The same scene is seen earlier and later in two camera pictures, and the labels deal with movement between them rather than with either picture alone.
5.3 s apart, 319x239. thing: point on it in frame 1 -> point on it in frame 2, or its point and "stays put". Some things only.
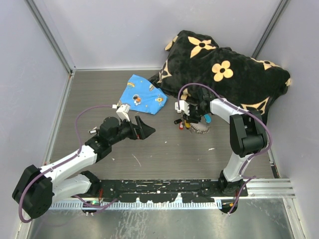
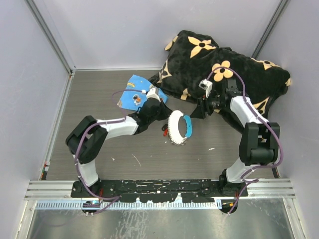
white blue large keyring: x=208 y=119 -> x=173 y=127
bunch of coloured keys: x=183 y=123 -> x=165 y=129
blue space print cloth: x=140 y=95 stays put
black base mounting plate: x=165 y=190 stays put
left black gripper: x=140 y=131 -> x=166 y=111
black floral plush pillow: x=195 y=62 stays put
